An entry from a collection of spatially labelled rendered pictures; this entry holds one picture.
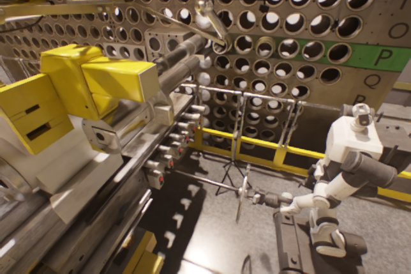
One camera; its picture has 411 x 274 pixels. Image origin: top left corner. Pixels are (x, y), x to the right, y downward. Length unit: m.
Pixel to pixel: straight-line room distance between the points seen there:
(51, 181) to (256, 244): 1.73
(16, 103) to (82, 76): 0.21
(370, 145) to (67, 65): 1.24
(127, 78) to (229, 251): 1.80
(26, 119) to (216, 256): 1.75
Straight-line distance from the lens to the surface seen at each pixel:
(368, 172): 1.01
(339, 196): 1.14
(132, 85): 0.63
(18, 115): 0.85
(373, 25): 2.86
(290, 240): 2.04
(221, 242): 2.12
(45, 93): 0.88
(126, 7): 3.47
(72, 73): 0.77
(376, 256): 2.58
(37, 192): 1.39
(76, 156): 1.13
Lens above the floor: 1.97
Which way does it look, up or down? 35 degrees down
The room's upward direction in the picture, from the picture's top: straight up
